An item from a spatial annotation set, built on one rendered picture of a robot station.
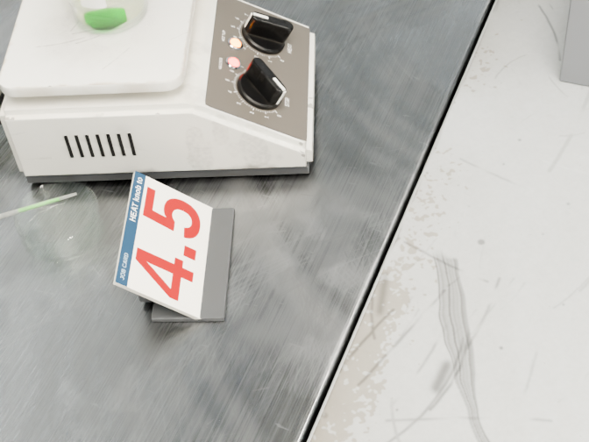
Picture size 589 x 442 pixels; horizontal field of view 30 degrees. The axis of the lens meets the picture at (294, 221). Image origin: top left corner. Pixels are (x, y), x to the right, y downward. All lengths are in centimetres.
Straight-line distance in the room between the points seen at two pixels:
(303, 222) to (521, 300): 15
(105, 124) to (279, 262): 14
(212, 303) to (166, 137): 12
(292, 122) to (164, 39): 10
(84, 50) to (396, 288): 25
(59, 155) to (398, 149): 23
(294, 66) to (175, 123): 11
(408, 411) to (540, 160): 21
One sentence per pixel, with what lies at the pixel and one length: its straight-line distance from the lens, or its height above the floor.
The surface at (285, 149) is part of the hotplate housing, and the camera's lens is 72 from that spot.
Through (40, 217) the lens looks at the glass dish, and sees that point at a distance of 75.
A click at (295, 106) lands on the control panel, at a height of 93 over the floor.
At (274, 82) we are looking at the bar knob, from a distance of 72.
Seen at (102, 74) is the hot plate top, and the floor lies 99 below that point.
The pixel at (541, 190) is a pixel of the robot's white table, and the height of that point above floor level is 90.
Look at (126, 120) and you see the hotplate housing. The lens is 71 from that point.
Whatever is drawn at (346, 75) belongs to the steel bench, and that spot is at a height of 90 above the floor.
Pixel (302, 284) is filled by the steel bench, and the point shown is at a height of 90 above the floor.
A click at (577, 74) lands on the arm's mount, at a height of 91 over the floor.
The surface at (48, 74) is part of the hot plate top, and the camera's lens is 72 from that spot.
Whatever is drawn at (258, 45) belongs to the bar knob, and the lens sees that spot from 77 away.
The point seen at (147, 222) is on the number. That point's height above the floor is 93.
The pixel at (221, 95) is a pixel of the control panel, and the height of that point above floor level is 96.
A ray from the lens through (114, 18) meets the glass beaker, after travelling 73.
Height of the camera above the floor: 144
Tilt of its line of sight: 48 degrees down
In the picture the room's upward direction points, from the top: 7 degrees counter-clockwise
